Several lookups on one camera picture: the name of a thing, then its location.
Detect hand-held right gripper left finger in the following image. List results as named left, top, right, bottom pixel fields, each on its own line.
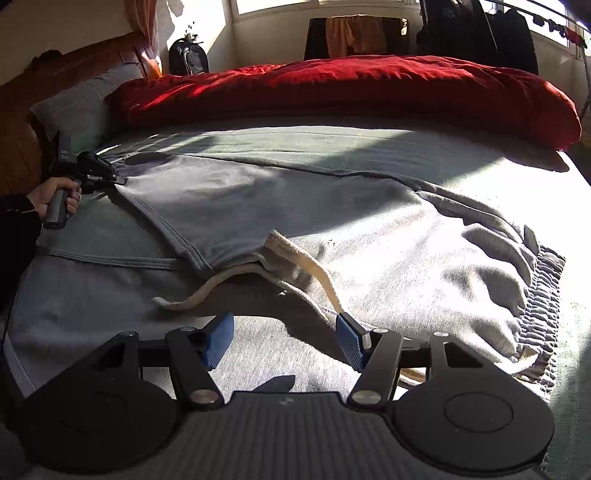
left=87, top=312, right=236, bottom=410

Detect black backpack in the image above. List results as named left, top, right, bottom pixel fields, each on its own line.
left=168, top=33, right=210, bottom=75

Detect orange curtain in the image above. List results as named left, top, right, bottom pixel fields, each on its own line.
left=124, top=0, right=161, bottom=63

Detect metal clothes rack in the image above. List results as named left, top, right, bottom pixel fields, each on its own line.
left=480, top=0, right=591, bottom=121

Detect window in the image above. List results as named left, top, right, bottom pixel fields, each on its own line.
left=231, top=0, right=419, bottom=21

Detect person's left hand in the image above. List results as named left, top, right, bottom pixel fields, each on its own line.
left=27, top=178, right=84, bottom=219

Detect grey plaid pillow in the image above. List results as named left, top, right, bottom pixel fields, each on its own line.
left=30, top=62, right=145, bottom=155

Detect blue-grey garment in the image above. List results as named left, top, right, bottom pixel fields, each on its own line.
left=9, top=231, right=352, bottom=416

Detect orange garment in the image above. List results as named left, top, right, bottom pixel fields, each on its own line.
left=353, top=15, right=386, bottom=54
left=325, top=16, right=358, bottom=58

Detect row of hanging socks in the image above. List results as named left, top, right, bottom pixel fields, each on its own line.
left=531, top=14, right=583, bottom=47

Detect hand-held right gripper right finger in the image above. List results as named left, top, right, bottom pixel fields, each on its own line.
left=335, top=312, right=491, bottom=412

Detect grey sweatpants with cream drawstring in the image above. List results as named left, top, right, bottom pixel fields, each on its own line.
left=113, top=152, right=566, bottom=384

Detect black hanging garment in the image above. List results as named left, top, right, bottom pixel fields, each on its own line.
left=305, top=17, right=331, bottom=61

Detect red duvet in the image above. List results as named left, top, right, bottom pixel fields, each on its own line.
left=108, top=55, right=583, bottom=151

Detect black jacket with round patch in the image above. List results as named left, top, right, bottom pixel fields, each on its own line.
left=416, top=0, right=485, bottom=58

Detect wooden headboard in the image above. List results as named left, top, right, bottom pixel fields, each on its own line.
left=0, top=32, right=155, bottom=197

